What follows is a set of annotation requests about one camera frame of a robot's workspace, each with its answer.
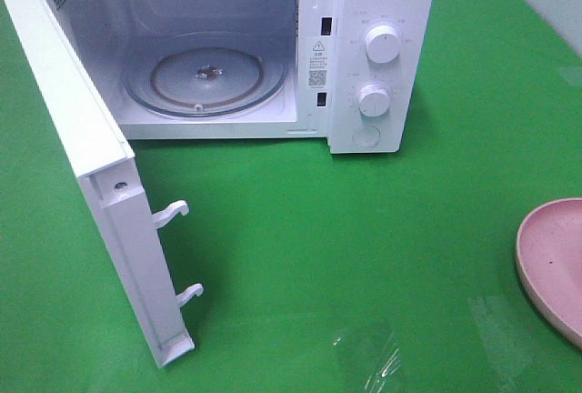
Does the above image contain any white door latch hook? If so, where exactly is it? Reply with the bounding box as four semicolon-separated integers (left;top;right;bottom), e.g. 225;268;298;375
152;200;189;229
176;283;205;307

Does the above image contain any white microwave oven body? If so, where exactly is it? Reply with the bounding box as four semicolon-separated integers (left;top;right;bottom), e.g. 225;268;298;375
46;0;432;154

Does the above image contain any white microwave knob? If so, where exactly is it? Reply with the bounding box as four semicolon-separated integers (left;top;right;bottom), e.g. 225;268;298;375
357;84;392;117
365;24;401;64

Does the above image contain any white microwave door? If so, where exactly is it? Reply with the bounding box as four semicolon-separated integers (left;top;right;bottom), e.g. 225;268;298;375
5;0;195;367

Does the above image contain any upper white door latch hook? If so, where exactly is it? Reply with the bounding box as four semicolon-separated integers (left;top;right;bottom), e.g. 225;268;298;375
152;200;189;229

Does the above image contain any round white door-release button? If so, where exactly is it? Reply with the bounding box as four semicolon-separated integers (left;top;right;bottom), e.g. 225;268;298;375
353;126;381;148

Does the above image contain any pink round plate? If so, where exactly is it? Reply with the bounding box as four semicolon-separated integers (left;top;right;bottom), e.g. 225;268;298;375
516;197;581;348

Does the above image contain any lower white door latch hook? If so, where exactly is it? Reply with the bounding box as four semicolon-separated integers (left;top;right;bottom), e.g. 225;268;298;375
176;283;205;307

